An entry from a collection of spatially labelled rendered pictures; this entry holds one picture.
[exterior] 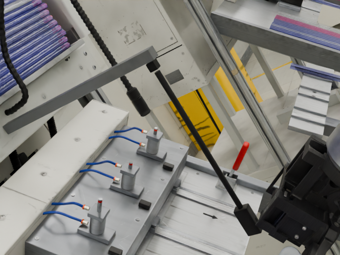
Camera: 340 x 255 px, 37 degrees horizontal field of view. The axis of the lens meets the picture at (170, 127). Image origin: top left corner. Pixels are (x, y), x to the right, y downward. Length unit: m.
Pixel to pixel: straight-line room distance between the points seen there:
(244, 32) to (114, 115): 0.81
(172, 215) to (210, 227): 0.07
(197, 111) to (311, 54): 2.47
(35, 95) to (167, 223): 0.31
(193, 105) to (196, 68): 2.29
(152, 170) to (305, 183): 0.37
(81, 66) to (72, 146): 0.19
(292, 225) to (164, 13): 1.24
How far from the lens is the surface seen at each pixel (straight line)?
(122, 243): 0.75
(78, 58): 1.00
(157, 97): 1.87
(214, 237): 0.87
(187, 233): 0.86
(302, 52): 1.67
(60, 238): 0.75
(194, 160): 1.00
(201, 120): 4.09
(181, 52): 1.76
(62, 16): 1.01
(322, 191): 0.58
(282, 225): 0.60
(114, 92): 3.61
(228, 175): 0.96
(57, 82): 0.93
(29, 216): 0.75
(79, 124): 0.93
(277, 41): 1.67
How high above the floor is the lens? 1.43
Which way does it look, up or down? 16 degrees down
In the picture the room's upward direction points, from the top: 32 degrees counter-clockwise
